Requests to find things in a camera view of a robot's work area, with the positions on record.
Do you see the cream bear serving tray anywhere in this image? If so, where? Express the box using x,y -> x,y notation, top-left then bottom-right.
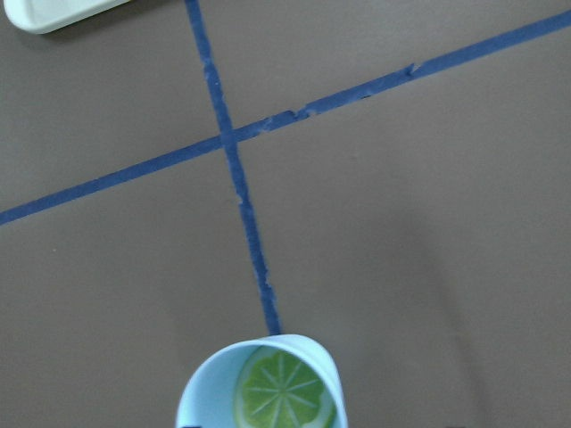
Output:
4,0 -> 127,35

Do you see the yellow lemon slice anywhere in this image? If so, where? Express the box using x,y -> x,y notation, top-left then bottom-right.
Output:
233,346 -> 337,428

